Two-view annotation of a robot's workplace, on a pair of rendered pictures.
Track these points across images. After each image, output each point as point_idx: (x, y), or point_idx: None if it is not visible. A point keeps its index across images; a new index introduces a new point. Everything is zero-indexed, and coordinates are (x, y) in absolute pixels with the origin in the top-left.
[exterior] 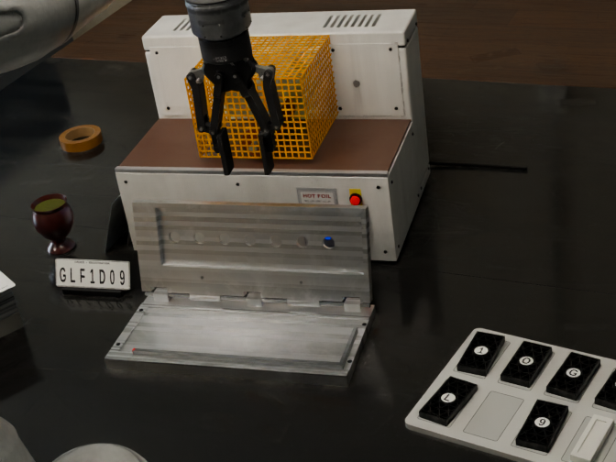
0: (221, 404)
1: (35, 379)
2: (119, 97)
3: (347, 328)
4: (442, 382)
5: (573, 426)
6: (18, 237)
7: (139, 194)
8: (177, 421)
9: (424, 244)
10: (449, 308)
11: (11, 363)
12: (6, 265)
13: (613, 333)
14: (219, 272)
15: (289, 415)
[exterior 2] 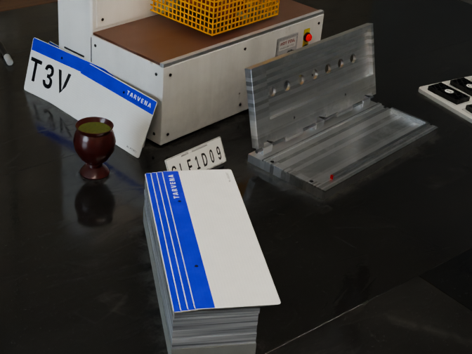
0: (416, 175)
1: (303, 231)
2: None
3: (383, 112)
4: (463, 111)
5: None
6: (36, 186)
7: (177, 84)
8: (421, 193)
9: None
10: (383, 88)
11: (265, 236)
12: (83, 203)
13: (454, 67)
14: (303, 108)
15: (450, 159)
